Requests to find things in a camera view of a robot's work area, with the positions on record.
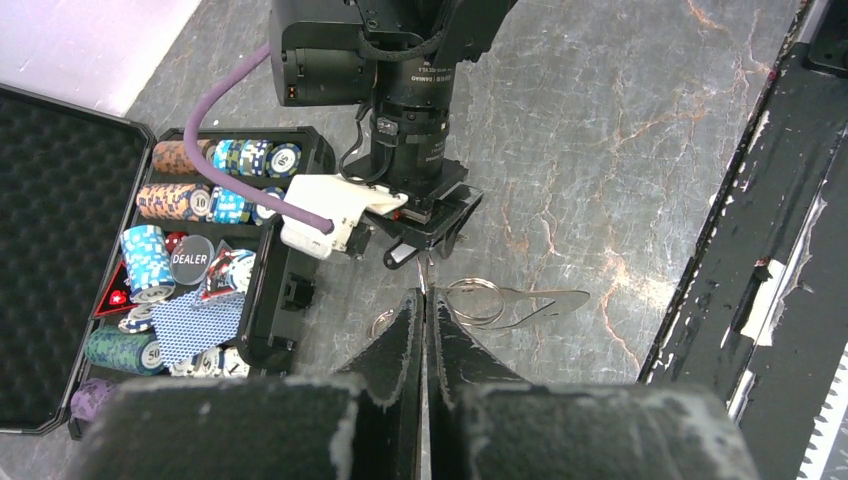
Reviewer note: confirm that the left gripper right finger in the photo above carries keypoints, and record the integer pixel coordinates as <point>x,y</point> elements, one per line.
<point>458,369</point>

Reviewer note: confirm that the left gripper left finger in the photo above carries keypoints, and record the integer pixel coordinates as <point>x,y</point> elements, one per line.
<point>379,435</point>

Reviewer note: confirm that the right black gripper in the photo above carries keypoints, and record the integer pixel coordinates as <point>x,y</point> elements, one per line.
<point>439,203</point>

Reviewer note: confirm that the black key fob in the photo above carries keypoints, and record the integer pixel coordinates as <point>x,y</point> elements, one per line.
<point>398,255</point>

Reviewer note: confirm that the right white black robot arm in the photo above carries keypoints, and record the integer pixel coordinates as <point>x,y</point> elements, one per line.
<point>396,62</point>

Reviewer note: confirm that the blue patterned card deck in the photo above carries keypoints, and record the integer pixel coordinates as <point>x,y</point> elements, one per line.
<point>184,326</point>

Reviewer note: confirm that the black dealer button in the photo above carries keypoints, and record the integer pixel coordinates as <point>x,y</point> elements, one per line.
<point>190,259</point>

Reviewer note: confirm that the black poker chip case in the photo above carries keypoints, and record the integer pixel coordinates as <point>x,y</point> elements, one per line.
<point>92,207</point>

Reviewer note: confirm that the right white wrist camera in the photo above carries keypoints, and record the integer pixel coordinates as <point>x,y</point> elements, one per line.
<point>333,198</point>

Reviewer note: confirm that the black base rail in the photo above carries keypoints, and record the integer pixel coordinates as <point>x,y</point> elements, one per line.
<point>759,316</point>

